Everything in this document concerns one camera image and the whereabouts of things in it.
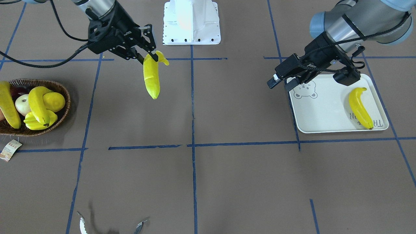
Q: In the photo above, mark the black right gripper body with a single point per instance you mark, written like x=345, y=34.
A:
x=124, y=26

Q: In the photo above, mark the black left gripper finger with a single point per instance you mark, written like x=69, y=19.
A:
x=275, y=80
x=291, y=84

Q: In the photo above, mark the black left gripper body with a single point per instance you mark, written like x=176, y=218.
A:
x=318, y=52

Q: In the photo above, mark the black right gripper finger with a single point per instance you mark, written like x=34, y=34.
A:
x=142, y=36
x=131, y=53

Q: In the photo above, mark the yellow banana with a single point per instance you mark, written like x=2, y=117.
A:
x=8, y=107
x=151, y=73
x=358, y=108
x=36, y=103

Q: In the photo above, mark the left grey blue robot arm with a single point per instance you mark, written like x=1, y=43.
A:
x=338, y=35

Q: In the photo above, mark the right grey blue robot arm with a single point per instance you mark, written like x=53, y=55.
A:
x=100, y=7

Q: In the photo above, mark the paper tag on basket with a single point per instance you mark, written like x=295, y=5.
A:
x=9, y=150

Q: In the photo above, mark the pale green bear tray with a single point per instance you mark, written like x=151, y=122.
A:
x=322, y=106

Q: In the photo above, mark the yellow lemon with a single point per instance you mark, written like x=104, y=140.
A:
x=54, y=101

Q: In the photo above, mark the dark purple fruit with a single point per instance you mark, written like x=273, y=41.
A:
x=19, y=90

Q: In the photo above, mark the pale white apple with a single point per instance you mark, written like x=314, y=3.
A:
x=22, y=105

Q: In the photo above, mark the yellow green starfruit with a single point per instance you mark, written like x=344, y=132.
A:
x=31, y=122

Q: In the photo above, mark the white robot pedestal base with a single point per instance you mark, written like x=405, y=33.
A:
x=191, y=22

